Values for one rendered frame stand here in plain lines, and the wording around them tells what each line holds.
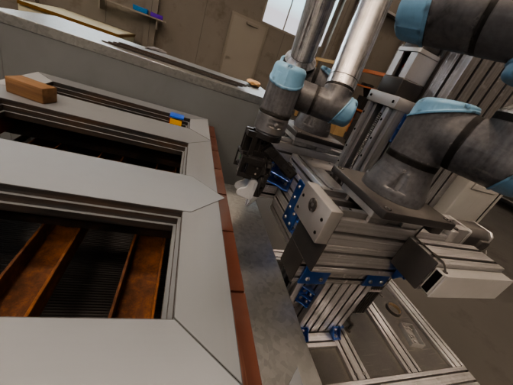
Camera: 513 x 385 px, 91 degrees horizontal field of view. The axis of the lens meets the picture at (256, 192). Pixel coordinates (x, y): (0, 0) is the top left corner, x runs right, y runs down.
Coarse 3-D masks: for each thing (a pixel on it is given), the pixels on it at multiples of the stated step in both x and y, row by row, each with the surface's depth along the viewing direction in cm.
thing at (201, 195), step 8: (192, 176) 73; (192, 184) 69; (200, 184) 71; (192, 192) 66; (200, 192) 67; (208, 192) 68; (192, 200) 63; (200, 200) 64; (208, 200) 65; (192, 208) 60; (200, 208) 61
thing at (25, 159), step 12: (24, 144) 60; (0, 156) 53; (12, 156) 55; (24, 156) 56; (36, 156) 57; (48, 156) 59; (0, 168) 50; (12, 168) 51; (24, 168) 53; (36, 168) 54; (0, 180) 47; (12, 180) 48
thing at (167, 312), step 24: (72, 96) 107; (96, 96) 110; (24, 120) 80; (48, 120) 81; (72, 120) 83; (168, 120) 121; (144, 144) 91; (168, 144) 93; (0, 192) 47; (24, 192) 49; (48, 192) 50; (72, 216) 52; (96, 216) 53; (120, 216) 55; (144, 216) 56; (168, 216) 57; (168, 264) 48; (168, 288) 43; (168, 312) 38; (192, 336) 34
